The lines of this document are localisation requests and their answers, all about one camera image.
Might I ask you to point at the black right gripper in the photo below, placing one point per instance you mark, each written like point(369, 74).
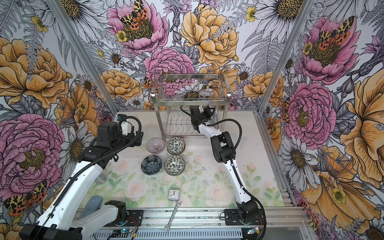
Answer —
point(210, 112)

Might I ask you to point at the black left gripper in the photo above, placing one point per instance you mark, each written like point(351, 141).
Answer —
point(132, 136)

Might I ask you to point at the dark blue petal bowl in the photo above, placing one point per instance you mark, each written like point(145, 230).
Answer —
point(151, 165)

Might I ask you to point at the black leaf pattern bowl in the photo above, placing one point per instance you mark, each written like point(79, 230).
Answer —
point(174, 165)
point(176, 145)

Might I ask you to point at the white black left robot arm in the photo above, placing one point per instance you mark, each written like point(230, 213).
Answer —
point(57, 222)

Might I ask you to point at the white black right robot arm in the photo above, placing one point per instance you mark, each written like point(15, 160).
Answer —
point(224, 151)

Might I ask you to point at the silver metal dish rack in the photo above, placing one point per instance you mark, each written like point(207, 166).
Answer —
point(173, 94)

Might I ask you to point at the pink striped bowl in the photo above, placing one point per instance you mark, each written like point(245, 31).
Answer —
point(156, 145)

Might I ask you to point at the small square white clock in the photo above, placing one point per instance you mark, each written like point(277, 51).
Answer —
point(174, 194)

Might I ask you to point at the silver metal wrench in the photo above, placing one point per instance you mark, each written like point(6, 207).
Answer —
point(168, 226)

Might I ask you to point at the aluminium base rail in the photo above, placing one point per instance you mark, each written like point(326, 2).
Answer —
point(283, 223)

